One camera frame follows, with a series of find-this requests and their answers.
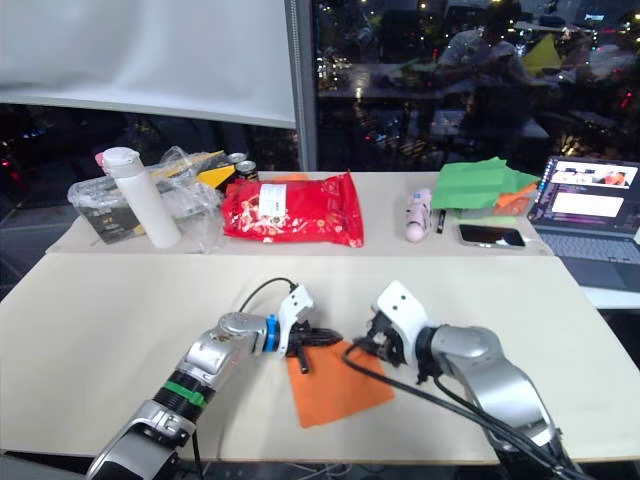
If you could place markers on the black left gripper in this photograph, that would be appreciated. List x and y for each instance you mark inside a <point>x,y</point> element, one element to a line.
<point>296,340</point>

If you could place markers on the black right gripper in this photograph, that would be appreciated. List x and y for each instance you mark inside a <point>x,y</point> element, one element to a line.
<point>384,332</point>

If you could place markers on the orange paper sheet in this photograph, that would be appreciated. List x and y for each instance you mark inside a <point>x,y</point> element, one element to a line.
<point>340,390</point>

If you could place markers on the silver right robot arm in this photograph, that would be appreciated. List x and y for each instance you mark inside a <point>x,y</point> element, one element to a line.
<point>490,365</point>

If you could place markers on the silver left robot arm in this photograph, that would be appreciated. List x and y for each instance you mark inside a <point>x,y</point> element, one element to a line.
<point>210,357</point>

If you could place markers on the green folded paper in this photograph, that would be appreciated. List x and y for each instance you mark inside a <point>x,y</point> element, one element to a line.
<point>467,187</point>

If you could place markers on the red snack bag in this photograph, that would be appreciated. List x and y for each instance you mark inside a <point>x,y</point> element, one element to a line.
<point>295,212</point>

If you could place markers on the pink handheld fan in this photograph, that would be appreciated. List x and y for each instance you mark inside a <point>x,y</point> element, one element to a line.
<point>418,215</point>

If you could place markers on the black pen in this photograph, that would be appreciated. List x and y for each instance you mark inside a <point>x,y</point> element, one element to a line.
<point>442,221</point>

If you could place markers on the black smartphone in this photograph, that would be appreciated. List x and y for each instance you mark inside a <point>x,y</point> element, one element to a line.
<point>492,235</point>

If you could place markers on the dark drink can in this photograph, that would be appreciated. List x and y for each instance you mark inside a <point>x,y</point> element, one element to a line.
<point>247,171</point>
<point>234,158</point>

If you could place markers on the clear crumpled plastic bag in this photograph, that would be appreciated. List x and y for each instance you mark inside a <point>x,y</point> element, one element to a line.
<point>192,202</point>

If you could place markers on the black and yellow box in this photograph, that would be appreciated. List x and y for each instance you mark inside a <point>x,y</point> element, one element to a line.
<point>217,172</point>

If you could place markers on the orange paper stack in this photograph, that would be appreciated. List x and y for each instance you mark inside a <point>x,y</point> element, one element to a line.
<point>515,200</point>

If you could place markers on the white bottle with pink lid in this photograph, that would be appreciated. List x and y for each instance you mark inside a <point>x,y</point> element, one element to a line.
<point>145,205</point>

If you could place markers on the black food container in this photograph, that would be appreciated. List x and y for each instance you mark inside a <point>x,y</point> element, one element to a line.
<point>112,222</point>

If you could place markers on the grey open laptop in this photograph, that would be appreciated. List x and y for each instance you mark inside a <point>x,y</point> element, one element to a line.
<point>585,220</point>

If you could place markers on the white roller blind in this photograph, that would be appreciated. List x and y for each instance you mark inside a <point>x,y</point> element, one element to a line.
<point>145,55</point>

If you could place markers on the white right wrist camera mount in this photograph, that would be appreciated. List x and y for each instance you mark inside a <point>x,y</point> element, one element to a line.
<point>402,312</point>

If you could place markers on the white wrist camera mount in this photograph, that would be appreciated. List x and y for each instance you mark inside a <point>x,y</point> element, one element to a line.
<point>402,312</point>
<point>295,302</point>

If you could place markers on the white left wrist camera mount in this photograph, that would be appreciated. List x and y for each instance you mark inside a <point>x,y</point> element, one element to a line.
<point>295,302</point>

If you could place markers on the grey window frame post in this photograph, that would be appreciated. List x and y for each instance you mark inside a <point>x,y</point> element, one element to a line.
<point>305,85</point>

